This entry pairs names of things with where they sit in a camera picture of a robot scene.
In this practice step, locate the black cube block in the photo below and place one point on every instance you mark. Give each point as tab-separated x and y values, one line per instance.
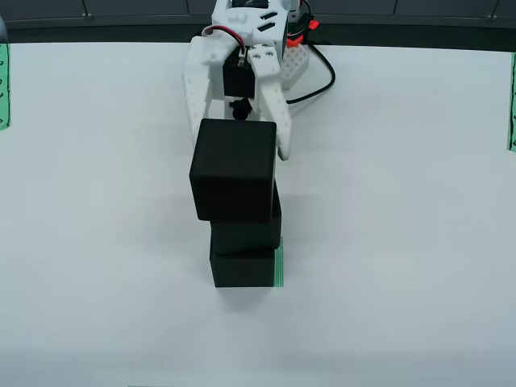
242	270
246	235
234	169

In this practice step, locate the white perforated base block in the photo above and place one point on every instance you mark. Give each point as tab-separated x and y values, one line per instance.
294	66

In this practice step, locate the black clamp with orange tips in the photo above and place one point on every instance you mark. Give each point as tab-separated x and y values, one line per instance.
313	24

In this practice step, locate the green square marker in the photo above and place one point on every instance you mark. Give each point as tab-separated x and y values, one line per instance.
280	270

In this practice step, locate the green tape strip with writing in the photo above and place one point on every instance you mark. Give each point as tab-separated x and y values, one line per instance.
512	101
4	88

